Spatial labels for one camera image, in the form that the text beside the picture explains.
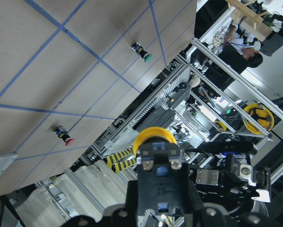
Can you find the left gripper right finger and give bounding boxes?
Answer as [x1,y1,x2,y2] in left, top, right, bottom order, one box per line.
[179,175,229,227]

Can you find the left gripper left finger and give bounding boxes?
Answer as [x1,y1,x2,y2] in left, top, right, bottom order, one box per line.
[61,179,142,227]

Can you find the red push button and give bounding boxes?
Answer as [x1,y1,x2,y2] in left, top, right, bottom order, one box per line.
[54,126,74,146]

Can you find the yellow hard hat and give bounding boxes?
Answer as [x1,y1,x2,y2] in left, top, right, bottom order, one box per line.
[243,103,274,135]

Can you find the yellow push button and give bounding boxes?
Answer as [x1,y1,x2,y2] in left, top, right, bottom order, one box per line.
[133,127,189,216]

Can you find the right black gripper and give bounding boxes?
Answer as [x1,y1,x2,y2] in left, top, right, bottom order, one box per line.
[193,141,271,219]

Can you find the green push button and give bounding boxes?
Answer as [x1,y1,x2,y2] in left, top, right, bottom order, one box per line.
[131,42,152,62]

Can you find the seated person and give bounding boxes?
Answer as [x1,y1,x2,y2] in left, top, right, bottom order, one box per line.
[222,22,263,68]

